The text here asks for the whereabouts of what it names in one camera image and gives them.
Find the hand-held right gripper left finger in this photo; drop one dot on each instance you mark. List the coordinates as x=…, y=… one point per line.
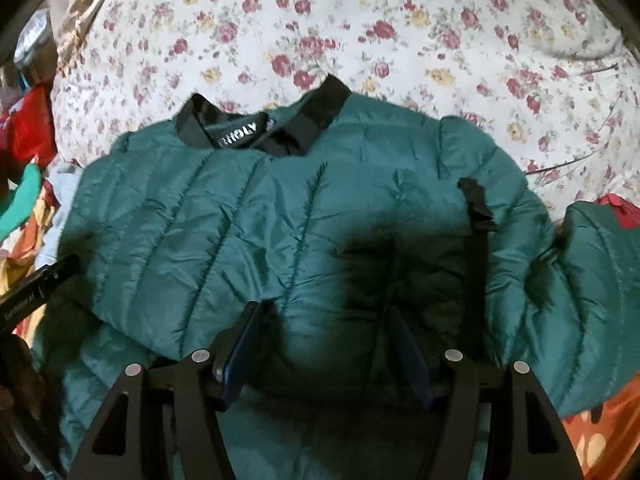
x=245, y=355

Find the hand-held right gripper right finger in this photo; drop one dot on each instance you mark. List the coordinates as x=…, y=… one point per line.
x=407, y=355

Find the green puffer jacket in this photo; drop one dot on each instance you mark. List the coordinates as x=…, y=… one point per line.
x=300, y=210

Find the person's left hand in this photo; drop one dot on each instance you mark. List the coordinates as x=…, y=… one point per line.
x=25, y=380

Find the bright green cloth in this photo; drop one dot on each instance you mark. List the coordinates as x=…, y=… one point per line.
x=20, y=195

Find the light grey fleece sweater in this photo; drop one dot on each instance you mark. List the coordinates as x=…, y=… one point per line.
x=62, y=180

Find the red jacket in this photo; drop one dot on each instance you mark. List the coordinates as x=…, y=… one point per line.
x=30, y=130

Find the orange yellow printed blanket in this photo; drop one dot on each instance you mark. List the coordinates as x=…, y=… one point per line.
x=600, y=440

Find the beige shiny curtain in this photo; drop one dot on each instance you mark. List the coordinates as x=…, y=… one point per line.
x=85, y=15

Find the floral bed sheet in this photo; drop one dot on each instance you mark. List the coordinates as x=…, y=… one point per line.
x=400, y=35

